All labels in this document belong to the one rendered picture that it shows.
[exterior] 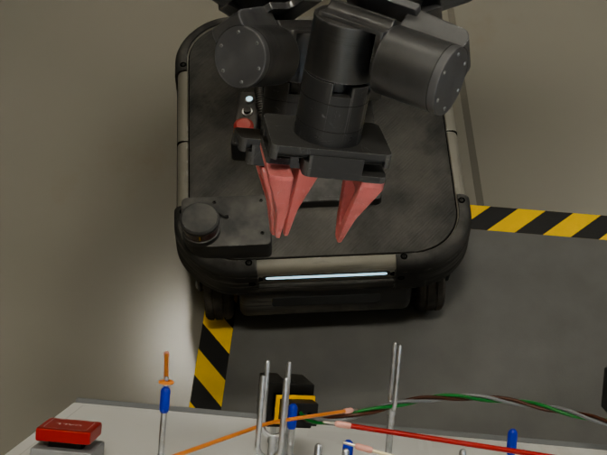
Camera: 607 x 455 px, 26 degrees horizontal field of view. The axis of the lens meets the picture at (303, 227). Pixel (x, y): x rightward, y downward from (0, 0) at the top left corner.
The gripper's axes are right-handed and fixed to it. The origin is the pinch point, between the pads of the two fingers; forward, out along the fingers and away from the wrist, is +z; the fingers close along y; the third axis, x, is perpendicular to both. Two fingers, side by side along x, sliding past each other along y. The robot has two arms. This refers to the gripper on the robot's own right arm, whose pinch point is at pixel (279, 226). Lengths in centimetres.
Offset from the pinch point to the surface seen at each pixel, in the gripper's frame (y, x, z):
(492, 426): 58, 91, 56
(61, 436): -20.2, -14.8, 17.1
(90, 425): -17.6, -12.4, 17.0
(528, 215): 72, 124, 23
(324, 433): 7.8, 3.9, 23.5
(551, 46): 83, 156, -9
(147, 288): -4, 124, 43
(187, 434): -7.3, 0.6, 22.8
